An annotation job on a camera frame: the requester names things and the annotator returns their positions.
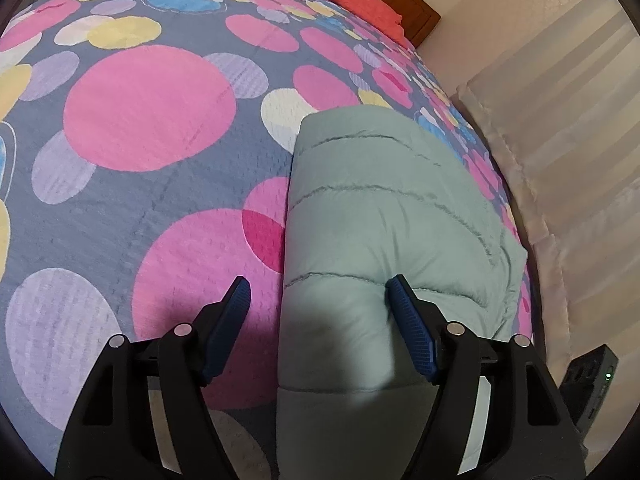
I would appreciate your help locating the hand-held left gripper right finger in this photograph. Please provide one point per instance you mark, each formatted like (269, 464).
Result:
(412, 330)

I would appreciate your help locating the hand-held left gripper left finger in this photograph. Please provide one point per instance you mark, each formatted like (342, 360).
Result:
(227, 330)

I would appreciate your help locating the light green quilted blanket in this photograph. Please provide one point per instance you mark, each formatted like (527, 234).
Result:
(380, 200)

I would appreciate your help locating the cream curtain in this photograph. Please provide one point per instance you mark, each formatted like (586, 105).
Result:
(575, 160)

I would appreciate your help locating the dotted colourful bed sheet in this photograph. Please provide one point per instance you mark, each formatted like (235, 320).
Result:
(150, 110)

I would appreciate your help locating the wooden headboard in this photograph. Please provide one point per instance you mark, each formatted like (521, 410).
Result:
(415, 15)

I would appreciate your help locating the red pillow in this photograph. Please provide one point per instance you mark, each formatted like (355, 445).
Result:
(370, 7)

